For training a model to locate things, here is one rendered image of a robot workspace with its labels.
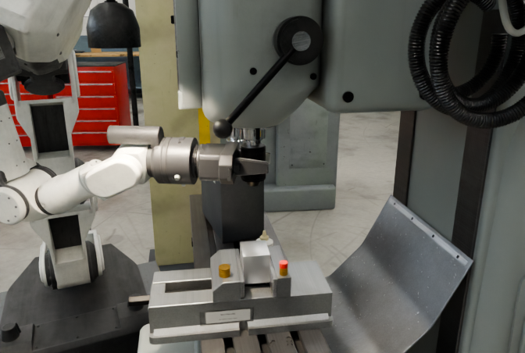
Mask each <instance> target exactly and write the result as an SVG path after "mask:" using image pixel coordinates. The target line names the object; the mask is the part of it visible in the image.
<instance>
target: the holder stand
mask: <svg viewBox="0 0 525 353"><path fill-rule="evenodd" d="M201 182H202V212H203V213H204V215H205V217H206V219H207V220H208V221H209V223H210V225H211V226H212V228H213V229H214V230H215V232H216V234H217V236H218V237H219V239H220V240H221V242H222V243H223V244H225V243H230V242H234V241H242V240H246V239H251V238H255V237H260V236H261V235H263V231H264V181H261V182H260V184H259V185H258V186H254V187H252V186H248V185H247V183H246V182H245V181H243V180H242V179H241V176H236V179H235V181H234V184H221V183H220V182H219V181H207V180H201Z"/></svg>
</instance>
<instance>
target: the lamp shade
mask: <svg viewBox="0 0 525 353"><path fill-rule="evenodd" d="M86 30H87V43H88V47H89V48H139V47H141V34H140V27H139V24H138V21H137V19H136V16H135V15H134V11H133V10H132V9H130V8H129V7H127V6H126V5H124V4H123V3H119V2H118V1H104V2H102V3H98V4H97V5H96V6H95V7H94V8H92V9H91V10H90V12H89V16H88V20H87V26H86Z"/></svg>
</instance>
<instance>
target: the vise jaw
mask: <svg viewBox="0 0 525 353"><path fill-rule="evenodd" d="M221 264H228V265H230V276H229V277H228V278H221V277H219V265H221ZM210 266H211V280H212V301H213V302H216V301H233V300H241V298H244V297H245V279H244V275H243V270H242V266H241V258H240V254H239V250H238V249H223V250H219V251H218V252H217V253H216V254H214V255H213V256H212V257H211V258H210Z"/></svg>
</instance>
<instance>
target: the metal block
mask: <svg viewBox="0 0 525 353"><path fill-rule="evenodd" d="M240 258H241V266H242V270H243V275H244V279H245V284H250V283H268V282H270V253H269V249H268V247H267V244H266V241H242V242H240Z"/></svg>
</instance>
